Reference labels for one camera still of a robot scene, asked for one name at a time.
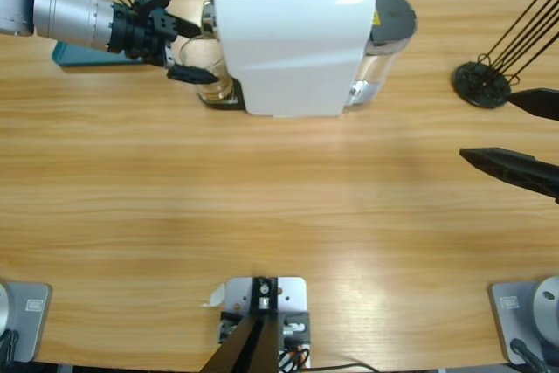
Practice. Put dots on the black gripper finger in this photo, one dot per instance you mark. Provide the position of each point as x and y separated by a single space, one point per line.
539 102
515 167

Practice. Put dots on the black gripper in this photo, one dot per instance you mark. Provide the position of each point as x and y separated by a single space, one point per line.
140 36

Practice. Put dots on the clear drinking glass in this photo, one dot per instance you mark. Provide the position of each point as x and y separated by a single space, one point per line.
205 56

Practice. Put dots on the white capsule coffee machine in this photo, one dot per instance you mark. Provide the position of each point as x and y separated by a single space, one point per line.
288 50

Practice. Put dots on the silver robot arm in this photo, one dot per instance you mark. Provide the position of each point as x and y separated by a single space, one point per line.
61 12

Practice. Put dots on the black capsule holder with rods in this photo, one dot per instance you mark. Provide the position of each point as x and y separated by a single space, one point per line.
474 82

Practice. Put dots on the teal plastic tray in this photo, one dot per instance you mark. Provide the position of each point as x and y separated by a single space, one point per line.
78 58

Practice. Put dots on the clear water tank dark lid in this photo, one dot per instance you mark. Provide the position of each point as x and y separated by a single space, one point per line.
393 15

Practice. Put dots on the white paper tag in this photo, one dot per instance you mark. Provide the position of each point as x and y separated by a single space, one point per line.
215 296

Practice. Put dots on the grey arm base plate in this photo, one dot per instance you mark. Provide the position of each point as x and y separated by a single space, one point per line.
519 316
30 325

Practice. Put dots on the white camera mount dark post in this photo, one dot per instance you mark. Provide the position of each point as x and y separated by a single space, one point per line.
290 299

